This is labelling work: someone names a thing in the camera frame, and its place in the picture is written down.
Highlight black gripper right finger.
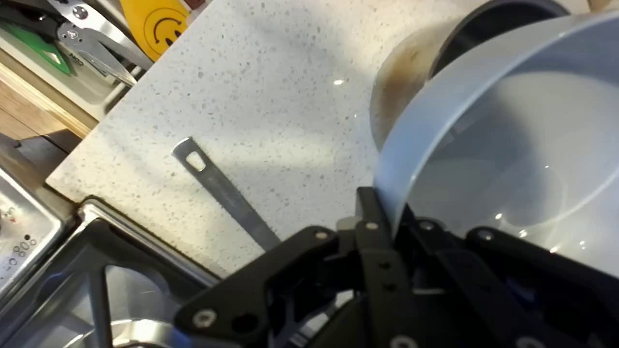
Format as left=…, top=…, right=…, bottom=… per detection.
left=395, top=217, right=619, bottom=348

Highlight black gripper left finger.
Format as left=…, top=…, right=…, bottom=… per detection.
left=172, top=186, right=430, bottom=348

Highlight grey bowl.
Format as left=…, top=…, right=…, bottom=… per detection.
left=372, top=8, right=619, bottom=281

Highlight long metal spoon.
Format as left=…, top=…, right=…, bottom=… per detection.
left=170, top=136, right=285, bottom=254

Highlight yellow smiley spatula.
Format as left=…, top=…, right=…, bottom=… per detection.
left=118, top=0, right=213, bottom=64

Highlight stainless steel gas stove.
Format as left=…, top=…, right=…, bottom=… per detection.
left=0, top=165, right=227, bottom=348

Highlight metal tongs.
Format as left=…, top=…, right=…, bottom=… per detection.
left=47, top=0, right=155, bottom=88

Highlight open kitchen drawer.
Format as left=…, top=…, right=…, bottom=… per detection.
left=0, top=0, right=217, bottom=144

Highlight green handled utensil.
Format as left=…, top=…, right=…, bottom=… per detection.
left=0, top=20, right=74, bottom=78

